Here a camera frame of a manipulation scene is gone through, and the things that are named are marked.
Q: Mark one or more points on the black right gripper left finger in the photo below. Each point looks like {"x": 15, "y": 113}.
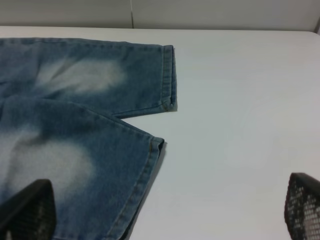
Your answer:
{"x": 30, "y": 214}

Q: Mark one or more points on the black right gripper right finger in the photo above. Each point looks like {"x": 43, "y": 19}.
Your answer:
{"x": 302, "y": 207}

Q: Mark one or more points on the blue children's denim shorts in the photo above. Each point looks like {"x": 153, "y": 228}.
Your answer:
{"x": 63, "y": 105}

